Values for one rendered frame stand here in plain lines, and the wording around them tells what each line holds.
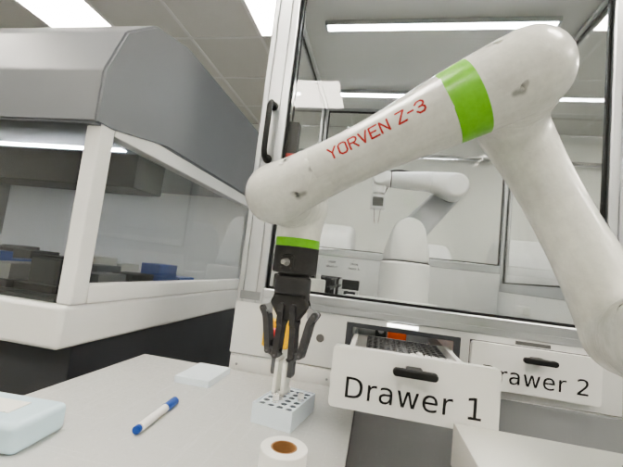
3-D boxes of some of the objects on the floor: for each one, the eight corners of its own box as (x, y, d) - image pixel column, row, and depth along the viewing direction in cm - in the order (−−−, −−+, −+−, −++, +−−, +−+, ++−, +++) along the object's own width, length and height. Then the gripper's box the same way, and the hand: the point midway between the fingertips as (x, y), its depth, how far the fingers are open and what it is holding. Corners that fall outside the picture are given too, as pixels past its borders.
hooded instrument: (-13, 735, 76) (122, -34, 93) (-495, 521, 111) (-335, -10, 128) (223, 455, 194) (264, 138, 211) (-47, 394, 229) (6, 126, 246)
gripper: (255, 271, 74) (240, 390, 71) (319, 279, 69) (305, 408, 66) (272, 271, 81) (258, 381, 78) (331, 279, 76) (318, 396, 73)
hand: (282, 375), depth 73 cm, fingers closed, pressing on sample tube
